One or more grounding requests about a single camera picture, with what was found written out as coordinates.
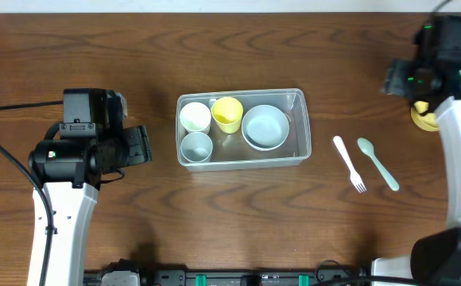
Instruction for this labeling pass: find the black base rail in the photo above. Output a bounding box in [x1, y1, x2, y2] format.
[82, 259, 367, 286]

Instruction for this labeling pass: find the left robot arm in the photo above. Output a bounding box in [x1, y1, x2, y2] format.
[27, 88, 152, 285]

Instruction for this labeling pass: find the white cup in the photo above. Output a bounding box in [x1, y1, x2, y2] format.
[180, 102, 211, 134]

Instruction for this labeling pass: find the yellow cup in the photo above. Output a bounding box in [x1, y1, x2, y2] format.
[211, 97, 243, 134]

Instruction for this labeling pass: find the grey cup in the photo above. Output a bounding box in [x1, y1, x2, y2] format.
[180, 132, 213, 163]

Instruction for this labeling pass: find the white plastic fork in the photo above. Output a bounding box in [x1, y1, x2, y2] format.
[332, 136, 366, 193]

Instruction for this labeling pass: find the yellow bowl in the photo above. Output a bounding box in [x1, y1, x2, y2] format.
[410, 101, 439, 132]

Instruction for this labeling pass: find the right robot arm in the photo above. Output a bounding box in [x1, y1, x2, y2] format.
[370, 60, 461, 285]

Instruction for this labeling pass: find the pale green spoon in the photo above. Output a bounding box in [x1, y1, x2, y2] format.
[357, 137, 400, 191]

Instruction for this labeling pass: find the grey bowl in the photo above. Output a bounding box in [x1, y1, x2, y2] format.
[242, 105, 290, 134]

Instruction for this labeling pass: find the clear plastic container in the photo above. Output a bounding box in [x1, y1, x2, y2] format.
[176, 88, 312, 172]

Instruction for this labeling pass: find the white bowl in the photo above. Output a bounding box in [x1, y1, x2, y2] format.
[242, 132, 289, 152]

